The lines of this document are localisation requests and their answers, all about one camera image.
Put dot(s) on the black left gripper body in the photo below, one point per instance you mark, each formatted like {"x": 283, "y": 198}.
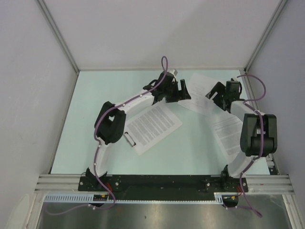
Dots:
{"x": 167, "y": 91}

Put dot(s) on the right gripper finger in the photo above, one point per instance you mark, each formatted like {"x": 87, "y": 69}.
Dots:
{"x": 219, "y": 99}
{"x": 217, "y": 90}

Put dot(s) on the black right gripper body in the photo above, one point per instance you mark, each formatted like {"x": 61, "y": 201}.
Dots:
{"x": 226, "y": 95}

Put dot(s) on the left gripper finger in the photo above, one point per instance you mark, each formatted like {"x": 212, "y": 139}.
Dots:
{"x": 177, "y": 94}
{"x": 184, "y": 94}

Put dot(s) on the sparse text paper sheet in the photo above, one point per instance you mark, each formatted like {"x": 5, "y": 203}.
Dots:
{"x": 198, "y": 87}

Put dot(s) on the dense text paper sheet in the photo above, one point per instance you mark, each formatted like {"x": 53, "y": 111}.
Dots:
{"x": 151, "y": 126}

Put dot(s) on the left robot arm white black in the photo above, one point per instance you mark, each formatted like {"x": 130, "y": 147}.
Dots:
{"x": 110, "y": 123}

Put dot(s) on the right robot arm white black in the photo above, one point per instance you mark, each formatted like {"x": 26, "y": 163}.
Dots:
{"x": 259, "y": 130}

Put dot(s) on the far right text paper sheet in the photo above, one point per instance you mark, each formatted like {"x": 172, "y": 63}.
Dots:
{"x": 226, "y": 129}

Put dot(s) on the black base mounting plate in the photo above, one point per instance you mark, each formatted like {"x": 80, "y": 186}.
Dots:
{"x": 161, "y": 188}

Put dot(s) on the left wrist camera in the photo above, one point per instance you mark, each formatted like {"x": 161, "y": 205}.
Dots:
{"x": 174, "y": 72}

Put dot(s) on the aluminium front frame rail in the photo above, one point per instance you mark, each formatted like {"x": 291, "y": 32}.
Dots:
{"x": 258, "y": 184}

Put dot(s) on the right aluminium corner post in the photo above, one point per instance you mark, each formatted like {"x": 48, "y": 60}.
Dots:
{"x": 272, "y": 22}

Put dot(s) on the aluminium corner post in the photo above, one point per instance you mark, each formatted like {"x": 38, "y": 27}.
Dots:
{"x": 272, "y": 22}
{"x": 57, "y": 34}

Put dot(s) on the left aluminium corner post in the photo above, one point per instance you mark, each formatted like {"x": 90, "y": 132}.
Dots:
{"x": 57, "y": 34}

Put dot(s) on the grey slotted cable duct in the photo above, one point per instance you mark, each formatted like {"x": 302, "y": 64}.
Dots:
{"x": 92, "y": 199}

